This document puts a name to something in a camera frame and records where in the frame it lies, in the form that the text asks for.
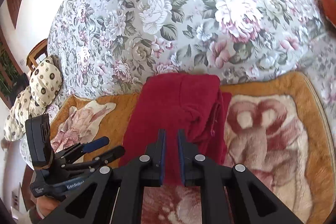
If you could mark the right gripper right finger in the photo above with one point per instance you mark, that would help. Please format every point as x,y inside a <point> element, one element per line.
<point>229,195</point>

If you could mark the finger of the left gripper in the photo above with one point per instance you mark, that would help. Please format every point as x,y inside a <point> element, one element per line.
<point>76,151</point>
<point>101,160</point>

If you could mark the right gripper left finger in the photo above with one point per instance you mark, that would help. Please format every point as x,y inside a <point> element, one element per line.
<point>114,195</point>

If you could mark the dark red knit sweater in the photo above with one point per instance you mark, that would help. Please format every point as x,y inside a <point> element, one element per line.
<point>173,102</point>

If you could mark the person left hand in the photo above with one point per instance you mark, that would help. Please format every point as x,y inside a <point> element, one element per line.
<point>45,205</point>

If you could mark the cream patterned pillow rear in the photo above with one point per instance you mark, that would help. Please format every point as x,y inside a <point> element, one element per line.
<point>24,108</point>

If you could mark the cream patterned pillow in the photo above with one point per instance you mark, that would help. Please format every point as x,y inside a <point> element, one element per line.
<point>24,108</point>
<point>45,82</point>

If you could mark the cream patterned pillow front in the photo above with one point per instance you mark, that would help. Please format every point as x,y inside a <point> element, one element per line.
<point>45,82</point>

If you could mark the wooden chair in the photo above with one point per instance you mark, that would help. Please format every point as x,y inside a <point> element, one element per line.
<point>37,51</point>

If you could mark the grey floral bedspread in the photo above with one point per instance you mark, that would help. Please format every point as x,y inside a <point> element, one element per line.
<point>106,47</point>

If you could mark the orange velvet cushion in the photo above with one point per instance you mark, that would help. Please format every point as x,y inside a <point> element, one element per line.
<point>329,7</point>

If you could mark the black camera device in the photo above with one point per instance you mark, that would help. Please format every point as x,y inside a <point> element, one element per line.
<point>38,138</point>

